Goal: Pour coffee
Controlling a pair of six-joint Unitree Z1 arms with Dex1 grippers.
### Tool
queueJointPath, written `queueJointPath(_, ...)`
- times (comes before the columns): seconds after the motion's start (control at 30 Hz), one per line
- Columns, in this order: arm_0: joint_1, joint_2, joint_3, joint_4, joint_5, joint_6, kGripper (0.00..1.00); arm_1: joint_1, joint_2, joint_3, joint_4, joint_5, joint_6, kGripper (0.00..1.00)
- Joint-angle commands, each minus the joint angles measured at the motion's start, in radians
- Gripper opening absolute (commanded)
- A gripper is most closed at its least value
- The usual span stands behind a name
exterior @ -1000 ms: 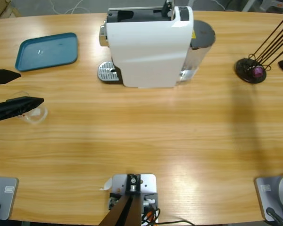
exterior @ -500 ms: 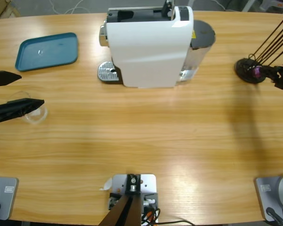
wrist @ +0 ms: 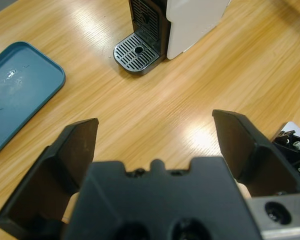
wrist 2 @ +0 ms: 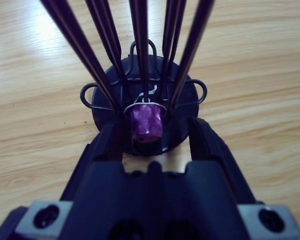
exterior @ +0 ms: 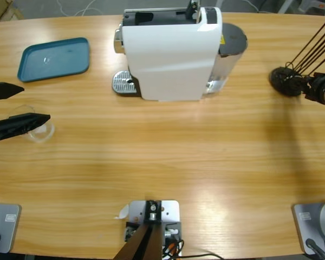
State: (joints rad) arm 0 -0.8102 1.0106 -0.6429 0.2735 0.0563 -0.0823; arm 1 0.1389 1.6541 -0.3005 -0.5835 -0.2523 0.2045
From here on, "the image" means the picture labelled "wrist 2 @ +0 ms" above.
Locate black capsule holder with rods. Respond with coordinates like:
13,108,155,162
39,0,216,157

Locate purple coffee capsule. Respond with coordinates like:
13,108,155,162
124,101,167,144

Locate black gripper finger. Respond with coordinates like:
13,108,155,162
61,119,124,201
188,117,256,203

